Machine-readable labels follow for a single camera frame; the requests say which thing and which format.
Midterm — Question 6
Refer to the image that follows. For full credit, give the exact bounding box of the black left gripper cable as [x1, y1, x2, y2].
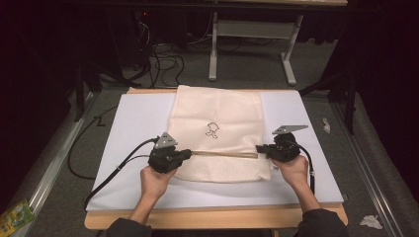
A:
[82, 137, 160, 208]

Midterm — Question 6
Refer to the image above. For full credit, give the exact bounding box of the white foam board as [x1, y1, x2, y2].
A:
[86, 90, 345, 211]

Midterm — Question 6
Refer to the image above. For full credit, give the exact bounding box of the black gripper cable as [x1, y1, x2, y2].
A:
[82, 137, 160, 208]
[286, 140, 316, 196]

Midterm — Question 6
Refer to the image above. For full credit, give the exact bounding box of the white metal desk frame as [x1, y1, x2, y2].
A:
[208, 0, 349, 87]

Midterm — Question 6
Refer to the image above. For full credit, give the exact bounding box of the crumpled white paper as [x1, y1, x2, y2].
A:
[359, 214, 383, 230]

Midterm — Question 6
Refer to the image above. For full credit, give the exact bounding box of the black floor cable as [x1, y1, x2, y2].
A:
[67, 105, 119, 181]

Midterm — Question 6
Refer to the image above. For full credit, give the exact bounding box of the person's left hand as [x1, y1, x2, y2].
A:
[139, 166, 179, 201]

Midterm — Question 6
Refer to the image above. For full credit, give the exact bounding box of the green yellow packet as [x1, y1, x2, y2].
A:
[0, 198, 35, 234]

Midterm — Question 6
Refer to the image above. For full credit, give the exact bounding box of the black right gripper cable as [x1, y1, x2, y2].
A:
[286, 140, 316, 196]

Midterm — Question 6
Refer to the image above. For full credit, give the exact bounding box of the black metal stand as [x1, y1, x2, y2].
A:
[72, 60, 104, 123]
[298, 70, 360, 136]

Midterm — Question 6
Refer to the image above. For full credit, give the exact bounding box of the cream mesh laundry bag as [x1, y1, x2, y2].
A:
[167, 84, 273, 183]

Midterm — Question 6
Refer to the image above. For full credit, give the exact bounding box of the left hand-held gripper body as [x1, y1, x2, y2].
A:
[147, 131, 186, 175]

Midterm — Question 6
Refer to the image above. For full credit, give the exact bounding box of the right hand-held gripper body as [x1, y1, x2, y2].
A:
[267, 124, 309, 163]

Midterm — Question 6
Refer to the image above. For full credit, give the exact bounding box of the bundle of black cables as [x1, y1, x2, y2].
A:
[131, 19, 193, 89]

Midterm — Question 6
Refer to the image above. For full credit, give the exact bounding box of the silver metal floor rail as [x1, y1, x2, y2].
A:
[330, 101, 398, 237]
[13, 92, 100, 237]

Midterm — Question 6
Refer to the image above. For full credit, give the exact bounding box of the person's right hand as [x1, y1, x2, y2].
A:
[270, 155, 309, 191]

